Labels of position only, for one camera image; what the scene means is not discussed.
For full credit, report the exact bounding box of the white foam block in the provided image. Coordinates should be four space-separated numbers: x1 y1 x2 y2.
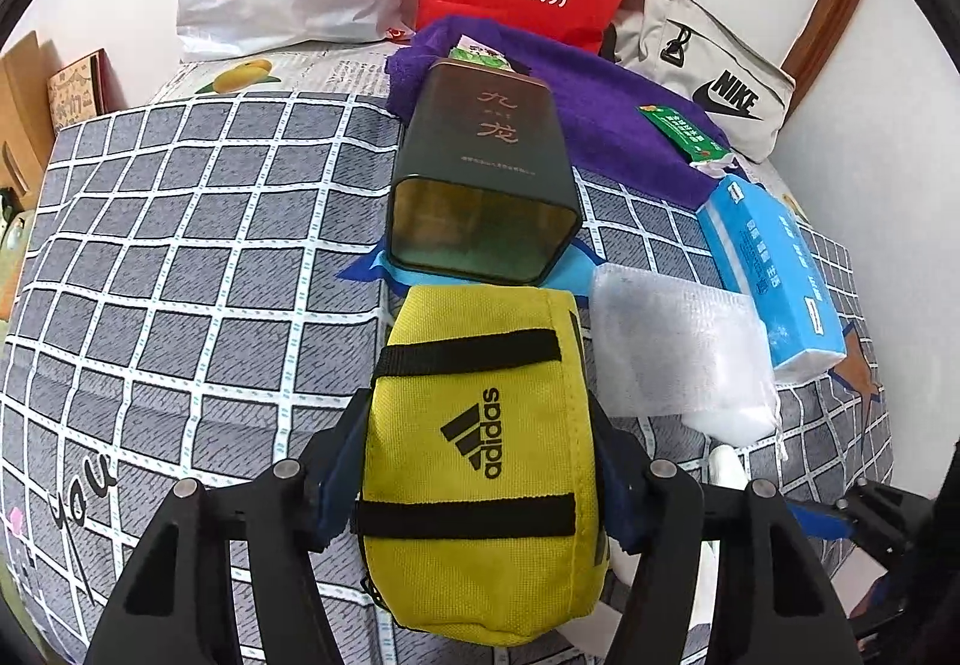
708 444 750 491

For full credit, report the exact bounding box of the wooden furniture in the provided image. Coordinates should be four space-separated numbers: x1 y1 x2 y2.
0 31 55 210

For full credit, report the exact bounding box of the grey checked quilt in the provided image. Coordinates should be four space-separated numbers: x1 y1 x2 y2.
2 91 893 663

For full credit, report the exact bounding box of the beige Nike bag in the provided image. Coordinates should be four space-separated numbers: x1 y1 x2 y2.
612 0 796 163

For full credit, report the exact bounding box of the purple towel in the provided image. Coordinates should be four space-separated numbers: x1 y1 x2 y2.
386 15 727 210

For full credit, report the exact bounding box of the blue tissue pack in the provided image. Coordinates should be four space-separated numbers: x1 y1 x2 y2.
697 176 846 387

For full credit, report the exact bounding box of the green wet wipes packet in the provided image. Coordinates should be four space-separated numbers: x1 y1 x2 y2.
638 104 731 169

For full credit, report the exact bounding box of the patterned small box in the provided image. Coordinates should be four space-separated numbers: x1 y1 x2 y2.
47 49 109 132

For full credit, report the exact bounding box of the dark green tin box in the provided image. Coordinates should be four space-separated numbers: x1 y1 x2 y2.
386 59 583 284

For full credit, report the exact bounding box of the light green tissue packet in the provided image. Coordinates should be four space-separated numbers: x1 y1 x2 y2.
448 34 514 71

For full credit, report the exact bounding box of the yellow adidas pouch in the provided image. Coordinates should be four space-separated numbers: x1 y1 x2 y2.
353 284 608 647

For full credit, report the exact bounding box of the wooden bed headboard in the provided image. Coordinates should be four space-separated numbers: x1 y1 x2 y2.
782 0 861 110

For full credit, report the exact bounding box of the fruit print bed sheet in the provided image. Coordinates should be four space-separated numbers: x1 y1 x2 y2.
153 43 402 103

